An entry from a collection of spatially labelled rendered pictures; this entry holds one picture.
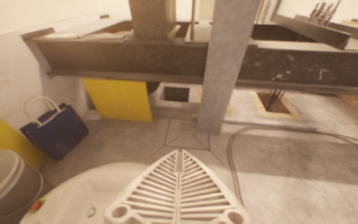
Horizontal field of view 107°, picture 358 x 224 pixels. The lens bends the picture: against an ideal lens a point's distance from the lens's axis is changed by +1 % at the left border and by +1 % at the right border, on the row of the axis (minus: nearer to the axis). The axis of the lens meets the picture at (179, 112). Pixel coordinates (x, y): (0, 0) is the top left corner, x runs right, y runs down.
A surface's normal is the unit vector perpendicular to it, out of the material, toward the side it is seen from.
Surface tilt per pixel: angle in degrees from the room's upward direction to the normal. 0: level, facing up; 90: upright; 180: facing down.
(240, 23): 90
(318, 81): 90
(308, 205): 0
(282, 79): 90
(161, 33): 90
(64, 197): 0
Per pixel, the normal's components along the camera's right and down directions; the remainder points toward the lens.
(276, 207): 0.00, -0.74
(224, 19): -0.23, 0.65
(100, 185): -0.04, 0.37
